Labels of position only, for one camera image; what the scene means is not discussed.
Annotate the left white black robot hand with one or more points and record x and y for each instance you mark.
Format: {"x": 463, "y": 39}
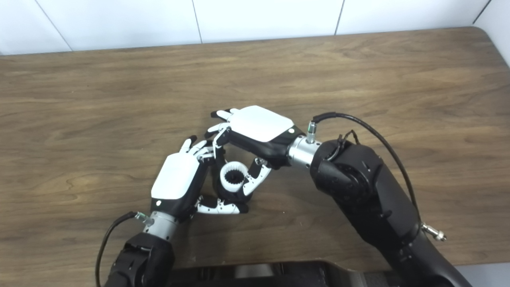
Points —
{"x": 177, "y": 175}

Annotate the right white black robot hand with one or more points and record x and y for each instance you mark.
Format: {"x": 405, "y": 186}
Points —
{"x": 259, "y": 123}

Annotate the round black plastic part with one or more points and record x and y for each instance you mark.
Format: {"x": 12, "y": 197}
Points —
{"x": 217, "y": 181}

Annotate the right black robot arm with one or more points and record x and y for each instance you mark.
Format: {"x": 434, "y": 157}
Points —
{"x": 366, "y": 191}

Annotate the black robot torso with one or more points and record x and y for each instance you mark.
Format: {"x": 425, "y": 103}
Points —
{"x": 279, "y": 275}

